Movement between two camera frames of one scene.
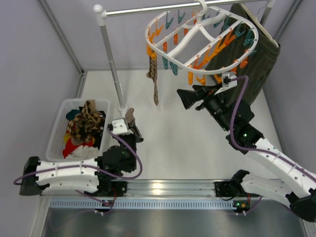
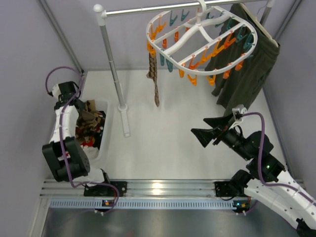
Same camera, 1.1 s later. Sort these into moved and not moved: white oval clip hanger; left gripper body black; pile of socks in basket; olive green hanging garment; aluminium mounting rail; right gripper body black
Moved: left gripper body black; right gripper body black
Not moved: aluminium mounting rail; white oval clip hanger; pile of socks in basket; olive green hanging garment
